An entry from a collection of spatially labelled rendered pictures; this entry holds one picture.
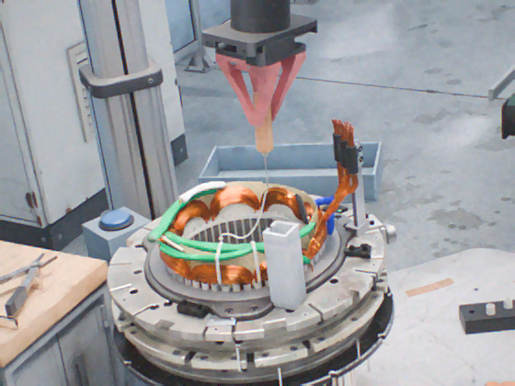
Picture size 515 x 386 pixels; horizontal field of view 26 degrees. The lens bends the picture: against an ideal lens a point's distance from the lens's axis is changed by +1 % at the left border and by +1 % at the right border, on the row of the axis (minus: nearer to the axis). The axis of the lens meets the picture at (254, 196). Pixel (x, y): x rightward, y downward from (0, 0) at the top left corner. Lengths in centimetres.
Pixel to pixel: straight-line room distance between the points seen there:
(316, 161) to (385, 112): 283
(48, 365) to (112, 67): 50
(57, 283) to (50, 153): 226
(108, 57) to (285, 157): 30
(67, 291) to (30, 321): 7
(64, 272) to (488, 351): 63
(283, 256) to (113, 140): 59
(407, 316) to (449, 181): 217
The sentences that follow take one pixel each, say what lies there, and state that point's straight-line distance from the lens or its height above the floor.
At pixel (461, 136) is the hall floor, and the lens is 419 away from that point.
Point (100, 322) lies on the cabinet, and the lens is 141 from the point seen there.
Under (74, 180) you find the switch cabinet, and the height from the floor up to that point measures 20.
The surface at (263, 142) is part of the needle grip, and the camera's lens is 110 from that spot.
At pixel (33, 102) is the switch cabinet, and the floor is 53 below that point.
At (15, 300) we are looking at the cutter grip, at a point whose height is 109.
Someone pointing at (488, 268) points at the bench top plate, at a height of 78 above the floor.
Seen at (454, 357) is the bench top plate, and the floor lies 78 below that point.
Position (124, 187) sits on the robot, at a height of 100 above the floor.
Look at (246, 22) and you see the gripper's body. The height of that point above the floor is 141.
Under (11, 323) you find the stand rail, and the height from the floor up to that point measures 107.
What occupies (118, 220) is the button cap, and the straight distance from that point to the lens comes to 152.
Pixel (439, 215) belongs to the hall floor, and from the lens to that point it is 364.
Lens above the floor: 172
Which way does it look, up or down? 26 degrees down
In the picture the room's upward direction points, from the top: 7 degrees counter-clockwise
